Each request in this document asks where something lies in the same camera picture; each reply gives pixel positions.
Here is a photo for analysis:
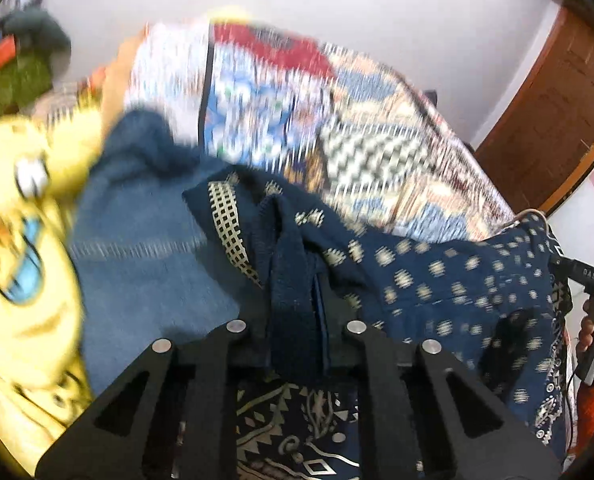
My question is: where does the blue denim cloth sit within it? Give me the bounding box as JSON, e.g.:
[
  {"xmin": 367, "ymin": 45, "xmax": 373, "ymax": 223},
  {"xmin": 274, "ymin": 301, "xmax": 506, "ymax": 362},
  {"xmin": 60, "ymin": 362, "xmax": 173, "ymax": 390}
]
[{"xmin": 69, "ymin": 109, "xmax": 274, "ymax": 397}]

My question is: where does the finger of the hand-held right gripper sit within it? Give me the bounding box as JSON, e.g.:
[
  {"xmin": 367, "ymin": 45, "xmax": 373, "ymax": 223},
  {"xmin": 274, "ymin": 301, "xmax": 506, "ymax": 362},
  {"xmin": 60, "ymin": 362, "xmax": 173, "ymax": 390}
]
[{"xmin": 549, "ymin": 246, "xmax": 586, "ymax": 282}]

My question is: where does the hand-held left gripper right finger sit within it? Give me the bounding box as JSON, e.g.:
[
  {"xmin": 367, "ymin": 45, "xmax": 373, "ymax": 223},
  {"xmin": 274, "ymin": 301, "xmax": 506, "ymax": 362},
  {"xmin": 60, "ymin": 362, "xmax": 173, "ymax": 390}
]
[{"xmin": 313, "ymin": 277, "xmax": 564, "ymax": 480}]

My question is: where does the green patterned bag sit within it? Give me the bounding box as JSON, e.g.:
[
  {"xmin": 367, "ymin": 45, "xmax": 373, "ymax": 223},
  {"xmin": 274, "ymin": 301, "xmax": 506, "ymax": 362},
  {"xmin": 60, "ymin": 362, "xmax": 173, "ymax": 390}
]
[{"xmin": 0, "ymin": 51, "xmax": 56, "ymax": 127}]

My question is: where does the yellow plush toy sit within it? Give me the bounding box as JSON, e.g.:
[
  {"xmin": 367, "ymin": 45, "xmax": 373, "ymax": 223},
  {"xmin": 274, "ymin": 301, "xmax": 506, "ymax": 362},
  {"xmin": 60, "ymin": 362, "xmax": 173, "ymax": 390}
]
[{"xmin": 0, "ymin": 109, "xmax": 108, "ymax": 477}]

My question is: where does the striped cloth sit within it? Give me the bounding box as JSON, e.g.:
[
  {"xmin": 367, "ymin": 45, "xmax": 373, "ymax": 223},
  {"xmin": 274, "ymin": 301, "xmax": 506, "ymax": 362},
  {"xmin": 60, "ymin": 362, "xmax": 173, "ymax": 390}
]
[{"xmin": 31, "ymin": 81, "xmax": 104, "ymax": 127}]

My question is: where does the patchwork bed quilt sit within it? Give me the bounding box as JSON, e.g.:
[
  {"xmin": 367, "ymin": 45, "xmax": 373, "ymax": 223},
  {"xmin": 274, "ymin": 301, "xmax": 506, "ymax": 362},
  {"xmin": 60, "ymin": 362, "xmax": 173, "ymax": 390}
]
[{"xmin": 124, "ymin": 20, "xmax": 528, "ymax": 242}]

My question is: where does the brown wooden door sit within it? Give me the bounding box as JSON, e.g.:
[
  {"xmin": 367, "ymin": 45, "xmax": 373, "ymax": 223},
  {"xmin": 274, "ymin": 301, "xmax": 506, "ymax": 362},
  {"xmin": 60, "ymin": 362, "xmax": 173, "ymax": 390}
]
[{"xmin": 474, "ymin": 7, "xmax": 594, "ymax": 217}]

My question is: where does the grey bundled cloth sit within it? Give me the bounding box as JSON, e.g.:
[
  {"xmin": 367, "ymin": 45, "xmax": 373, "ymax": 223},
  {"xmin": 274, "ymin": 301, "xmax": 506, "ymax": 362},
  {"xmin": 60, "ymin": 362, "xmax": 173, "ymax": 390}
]
[{"xmin": 1, "ymin": 6, "xmax": 72, "ymax": 62}]

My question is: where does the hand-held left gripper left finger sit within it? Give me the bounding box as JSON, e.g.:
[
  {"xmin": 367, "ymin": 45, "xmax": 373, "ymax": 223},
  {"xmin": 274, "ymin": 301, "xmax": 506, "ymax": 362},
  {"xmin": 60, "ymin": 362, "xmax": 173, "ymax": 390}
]
[{"xmin": 34, "ymin": 319, "xmax": 252, "ymax": 480}]

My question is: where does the navy patterned hooded garment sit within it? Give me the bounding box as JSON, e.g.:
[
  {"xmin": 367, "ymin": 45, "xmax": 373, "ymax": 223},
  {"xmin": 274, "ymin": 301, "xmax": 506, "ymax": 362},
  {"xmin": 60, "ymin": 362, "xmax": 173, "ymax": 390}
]
[{"xmin": 182, "ymin": 172, "xmax": 574, "ymax": 480}]

